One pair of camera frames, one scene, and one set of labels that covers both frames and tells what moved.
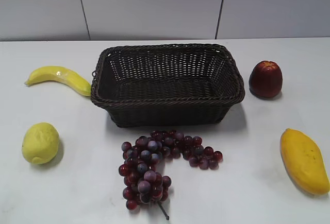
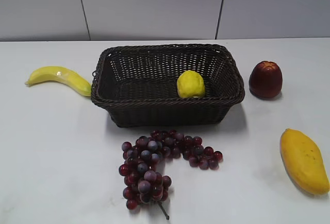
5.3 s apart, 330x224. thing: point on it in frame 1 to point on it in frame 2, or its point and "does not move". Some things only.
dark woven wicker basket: x=167 y=85 does not move
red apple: x=265 y=80 does not move
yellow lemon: x=40 y=143 to x=190 y=84
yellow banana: x=61 y=74 does not move
